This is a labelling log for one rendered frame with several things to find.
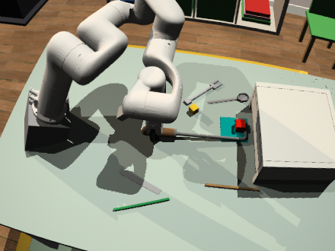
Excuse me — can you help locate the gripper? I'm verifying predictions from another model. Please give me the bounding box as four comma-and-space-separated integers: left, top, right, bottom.
145, 121, 164, 141

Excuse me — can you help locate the grey spoon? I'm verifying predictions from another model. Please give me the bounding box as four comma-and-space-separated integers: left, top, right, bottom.
208, 93, 249, 103

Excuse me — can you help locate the red block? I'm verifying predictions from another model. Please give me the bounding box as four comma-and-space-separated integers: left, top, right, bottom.
234, 119, 246, 132

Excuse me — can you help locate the yellow cube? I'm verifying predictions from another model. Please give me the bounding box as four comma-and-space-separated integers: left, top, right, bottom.
189, 103, 199, 115

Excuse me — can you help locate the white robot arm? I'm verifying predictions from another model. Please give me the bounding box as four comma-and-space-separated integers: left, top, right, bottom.
29, 0, 185, 124

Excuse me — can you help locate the teal square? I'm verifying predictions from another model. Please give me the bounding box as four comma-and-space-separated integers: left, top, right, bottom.
220, 117, 248, 143

